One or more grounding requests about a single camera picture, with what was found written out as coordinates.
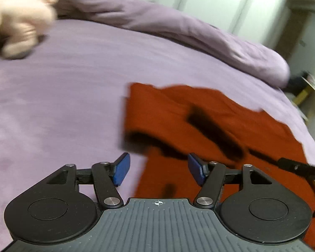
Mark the purple bed sheet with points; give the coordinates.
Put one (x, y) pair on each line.
(55, 105)

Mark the purple duvet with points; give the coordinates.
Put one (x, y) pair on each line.
(173, 29)

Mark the red knit sweater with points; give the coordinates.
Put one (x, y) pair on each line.
(199, 115)

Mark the pink plush toy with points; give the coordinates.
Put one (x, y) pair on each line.
(18, 21)

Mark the yellow side table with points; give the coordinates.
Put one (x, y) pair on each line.
(313, 86)

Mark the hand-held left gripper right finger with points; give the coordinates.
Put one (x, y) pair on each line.
(195, 168)

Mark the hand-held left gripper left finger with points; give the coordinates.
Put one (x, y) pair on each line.
(122, 168)

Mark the white wardrobe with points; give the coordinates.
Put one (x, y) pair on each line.
(212, 2)

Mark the black cloth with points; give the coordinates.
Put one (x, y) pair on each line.
(295, 82)

